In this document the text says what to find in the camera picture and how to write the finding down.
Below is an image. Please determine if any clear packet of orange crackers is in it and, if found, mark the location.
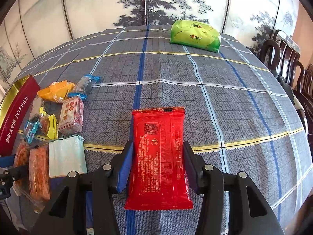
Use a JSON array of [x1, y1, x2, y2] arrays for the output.
[[29, 144, 50, 202]]

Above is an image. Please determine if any blue and mint snack bag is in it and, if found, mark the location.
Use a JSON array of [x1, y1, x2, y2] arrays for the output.
[[48, 135, 87, 178]]

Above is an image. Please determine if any red foil snack packet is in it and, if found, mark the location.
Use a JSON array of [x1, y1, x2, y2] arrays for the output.
[[125, 107, 193, 211]]

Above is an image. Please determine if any light blue small snack packet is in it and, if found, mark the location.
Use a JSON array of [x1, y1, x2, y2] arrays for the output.
[[23, 121, 39, 144]]

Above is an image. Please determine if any yellow wrapped pastry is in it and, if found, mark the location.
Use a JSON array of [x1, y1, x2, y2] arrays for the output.
[[38, 107, 58, 139]]

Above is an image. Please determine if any red and gold toffee tin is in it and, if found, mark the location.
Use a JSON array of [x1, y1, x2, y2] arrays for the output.
[[0, 75, 40, 156]]

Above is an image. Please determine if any pink white boxed snack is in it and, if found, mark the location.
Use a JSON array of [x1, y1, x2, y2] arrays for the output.
[[58, 96, 84, 135]]

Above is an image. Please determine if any orange snack packet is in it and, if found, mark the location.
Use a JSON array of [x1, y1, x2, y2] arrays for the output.
[[37, 80, 75, 103]]

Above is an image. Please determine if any blue plaid tablecloth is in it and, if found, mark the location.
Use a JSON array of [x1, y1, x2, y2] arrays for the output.
[[4, 25, 313, 235]]

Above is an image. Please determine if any clear blue-ended snack packet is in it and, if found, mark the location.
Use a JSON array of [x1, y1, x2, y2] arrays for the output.
[[67, 74, 101, 100]]

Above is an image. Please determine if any dark wooden chair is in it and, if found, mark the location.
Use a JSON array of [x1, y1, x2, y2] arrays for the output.
[[259, 30, 312, 138]]

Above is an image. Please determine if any green tissue pack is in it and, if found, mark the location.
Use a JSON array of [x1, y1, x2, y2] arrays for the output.
[[170, 20, 221, 53]]

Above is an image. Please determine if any painted folding screen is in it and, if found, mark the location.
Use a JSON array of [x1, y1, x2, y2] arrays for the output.
[[1, 0, 300, 89]]

